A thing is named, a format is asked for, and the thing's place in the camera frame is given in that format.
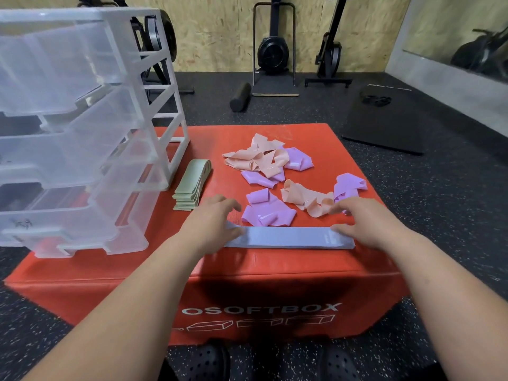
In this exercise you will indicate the black upright rowing machine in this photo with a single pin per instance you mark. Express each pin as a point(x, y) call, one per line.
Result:
point(329, 57)

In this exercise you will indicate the stack of green bands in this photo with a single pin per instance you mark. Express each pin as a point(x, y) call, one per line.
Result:
point(192, 180)

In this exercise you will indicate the black ski machine with stand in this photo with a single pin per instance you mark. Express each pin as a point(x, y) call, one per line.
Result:
point(273, 53)

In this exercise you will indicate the black foam roller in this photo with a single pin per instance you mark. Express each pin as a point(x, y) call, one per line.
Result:
point(241, 97)

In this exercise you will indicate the black exercise mat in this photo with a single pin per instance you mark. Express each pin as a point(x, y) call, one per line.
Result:
point(385, 126)

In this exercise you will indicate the black perforated clog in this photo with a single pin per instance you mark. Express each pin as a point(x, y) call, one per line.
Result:
point(208, 361)
point(337, 363)

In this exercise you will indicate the translucent plastic drawer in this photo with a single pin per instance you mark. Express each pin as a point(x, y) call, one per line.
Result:
point(75, 154)
point(59, 226)
point(59, 67)
point(131, 242)

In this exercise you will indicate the person's left hand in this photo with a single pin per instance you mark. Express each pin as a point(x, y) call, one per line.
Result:
point(206, 230)

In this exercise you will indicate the person's right hand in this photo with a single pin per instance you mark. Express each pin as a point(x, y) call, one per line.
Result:
point(377, 226)

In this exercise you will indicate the red soft plyo box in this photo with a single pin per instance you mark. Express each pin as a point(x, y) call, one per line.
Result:
point(214, 142)

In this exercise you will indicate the wall mirror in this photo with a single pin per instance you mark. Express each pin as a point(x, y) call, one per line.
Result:
point(432, 27)

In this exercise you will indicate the stack of blue bands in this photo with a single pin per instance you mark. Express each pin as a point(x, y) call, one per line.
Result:
point(285, 238)

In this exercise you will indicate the person's right forearm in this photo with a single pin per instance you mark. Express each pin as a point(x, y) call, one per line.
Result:
point(460, 301)

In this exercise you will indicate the person's left forearm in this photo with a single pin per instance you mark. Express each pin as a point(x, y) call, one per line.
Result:
point(115, 313)

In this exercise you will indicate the pile of mixed resistance bands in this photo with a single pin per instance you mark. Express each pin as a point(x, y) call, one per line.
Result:
point(270, 214)

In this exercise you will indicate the clear plastic drawer unit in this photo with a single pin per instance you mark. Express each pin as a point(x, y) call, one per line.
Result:
point(79, 15)

